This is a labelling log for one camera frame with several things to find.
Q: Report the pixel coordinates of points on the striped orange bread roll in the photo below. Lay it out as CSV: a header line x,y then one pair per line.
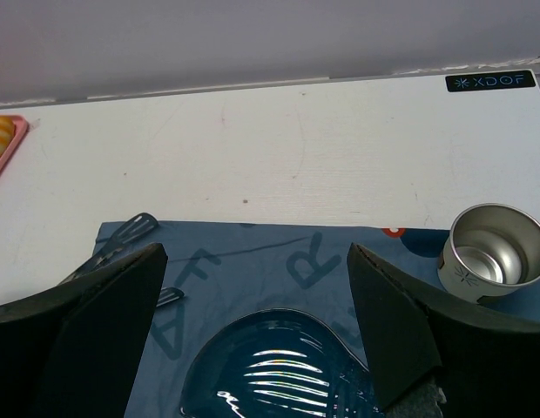
x,y
7,132

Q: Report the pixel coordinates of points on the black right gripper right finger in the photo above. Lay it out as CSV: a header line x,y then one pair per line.
x,y
431,354

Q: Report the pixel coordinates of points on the gold spoon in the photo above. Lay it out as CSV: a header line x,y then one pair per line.
x,y
131,231

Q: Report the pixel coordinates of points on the stainless steel cup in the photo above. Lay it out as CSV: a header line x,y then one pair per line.
x,y
492,250

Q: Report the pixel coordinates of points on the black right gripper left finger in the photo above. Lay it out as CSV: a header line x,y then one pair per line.
x,y
74,349

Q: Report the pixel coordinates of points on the blue shell-shaped ceramic plate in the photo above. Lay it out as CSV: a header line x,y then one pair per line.
x,y
277,363

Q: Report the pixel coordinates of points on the gold fork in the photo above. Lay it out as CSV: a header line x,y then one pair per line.
x,y
168,295

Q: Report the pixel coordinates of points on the pink plastic tray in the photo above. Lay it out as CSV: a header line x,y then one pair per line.
x,y
21,129

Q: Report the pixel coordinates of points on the black XDOF logo sticker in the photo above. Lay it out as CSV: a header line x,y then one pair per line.
x,y
491,81

